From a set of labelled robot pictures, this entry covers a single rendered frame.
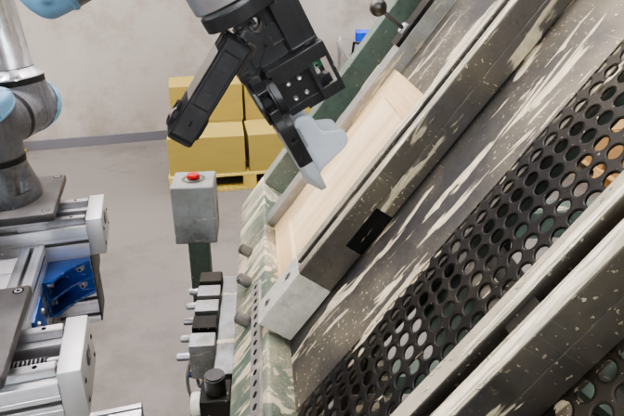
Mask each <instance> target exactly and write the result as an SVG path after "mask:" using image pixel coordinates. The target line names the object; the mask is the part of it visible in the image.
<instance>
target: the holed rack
mask: <svg viewBox="0 0 624 416"><path fill-rule="evenodd" d="M261 300H262V280H261V279H259V280H258V281H257V282H256V283H255V285H254V286H253V287H252V325H251V381H250V416H264V410H263V335H262V325H260V324H259V306H258V305H259V303H260V302H261Z"/></svg>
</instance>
